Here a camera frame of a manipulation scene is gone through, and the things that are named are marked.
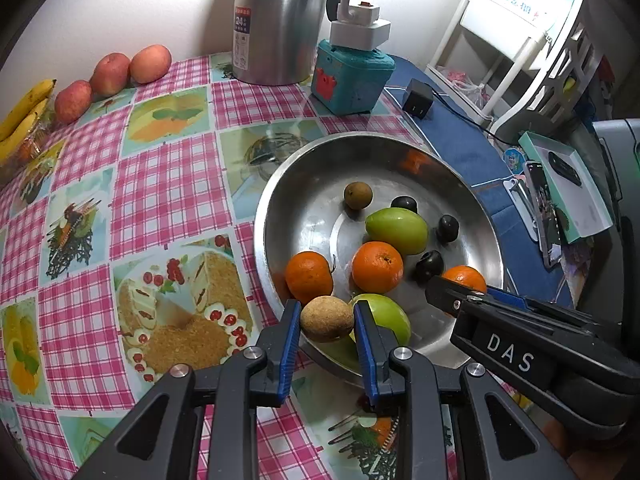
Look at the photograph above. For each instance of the teal phone box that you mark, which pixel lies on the teal phone box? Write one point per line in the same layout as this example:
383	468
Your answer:
575	205

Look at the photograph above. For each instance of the steel bowl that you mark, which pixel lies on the steel bowl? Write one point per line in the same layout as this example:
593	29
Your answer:
310	210

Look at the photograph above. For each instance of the teal plastic box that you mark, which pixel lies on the teal plastic box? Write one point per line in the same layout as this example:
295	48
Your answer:
355	80

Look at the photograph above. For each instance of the white rack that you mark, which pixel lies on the white rack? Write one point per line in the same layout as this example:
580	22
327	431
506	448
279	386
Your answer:
565	60

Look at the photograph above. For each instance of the round green apple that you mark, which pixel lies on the round green apple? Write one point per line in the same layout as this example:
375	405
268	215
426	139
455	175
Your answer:
387	315

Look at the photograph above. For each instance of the brown round fruit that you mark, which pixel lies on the brown round fruit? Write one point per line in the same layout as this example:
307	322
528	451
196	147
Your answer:
358	195

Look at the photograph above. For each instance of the white charger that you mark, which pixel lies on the white charger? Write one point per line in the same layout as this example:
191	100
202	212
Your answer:
360	32

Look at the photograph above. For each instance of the clear glass bowl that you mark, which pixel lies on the clear glass bowl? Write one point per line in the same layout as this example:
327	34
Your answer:
45	132

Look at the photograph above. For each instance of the dark plum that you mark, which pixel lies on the dark plum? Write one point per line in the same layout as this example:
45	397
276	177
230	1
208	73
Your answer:
430	265
448	227
404	204

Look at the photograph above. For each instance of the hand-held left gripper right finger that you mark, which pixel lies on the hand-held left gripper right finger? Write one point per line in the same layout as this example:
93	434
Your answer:
364	350

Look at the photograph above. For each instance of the steel thermos jug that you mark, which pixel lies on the steel thermos jug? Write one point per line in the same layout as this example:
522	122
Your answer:
280	20

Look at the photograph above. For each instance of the pink plastic bag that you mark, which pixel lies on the pink plastic bag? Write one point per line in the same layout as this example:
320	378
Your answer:
462	82

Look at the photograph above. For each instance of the small tan round fruit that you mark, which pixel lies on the small tan round fruit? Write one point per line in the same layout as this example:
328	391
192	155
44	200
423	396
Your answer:
326	318

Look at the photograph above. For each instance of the black power adapter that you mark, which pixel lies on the black power adapter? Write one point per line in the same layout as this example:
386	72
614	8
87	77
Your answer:
417	100

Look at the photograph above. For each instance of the small orange in glass bowl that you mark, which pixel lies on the small orange in glass bowl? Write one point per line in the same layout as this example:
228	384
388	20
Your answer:
22	150

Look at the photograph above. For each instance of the red apple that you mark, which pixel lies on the red apple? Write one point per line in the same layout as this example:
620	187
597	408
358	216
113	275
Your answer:
150	63
110	74
72	101

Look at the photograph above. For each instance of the phone with printed case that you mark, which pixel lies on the phone with printed case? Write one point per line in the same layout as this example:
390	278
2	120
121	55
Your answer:
542	210

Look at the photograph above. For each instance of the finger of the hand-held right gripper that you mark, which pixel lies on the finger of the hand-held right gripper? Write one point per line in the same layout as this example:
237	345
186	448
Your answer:
450	295
507	297

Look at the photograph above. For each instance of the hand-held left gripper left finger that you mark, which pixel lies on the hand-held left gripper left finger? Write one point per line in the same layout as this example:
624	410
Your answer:
289	340

